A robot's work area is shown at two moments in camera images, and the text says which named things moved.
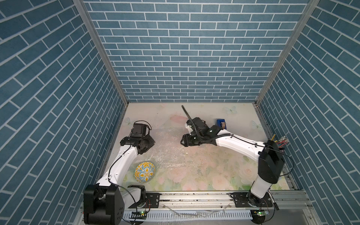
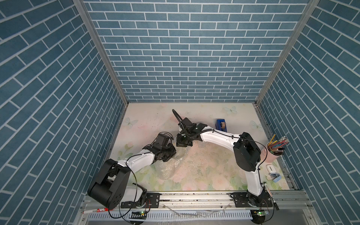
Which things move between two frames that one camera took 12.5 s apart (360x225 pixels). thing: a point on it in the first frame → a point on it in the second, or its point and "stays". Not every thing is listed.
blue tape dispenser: x=219 y=121 stays
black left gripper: x=152 y=142 → x=173 y=152
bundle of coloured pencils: x=283 y=141 stays
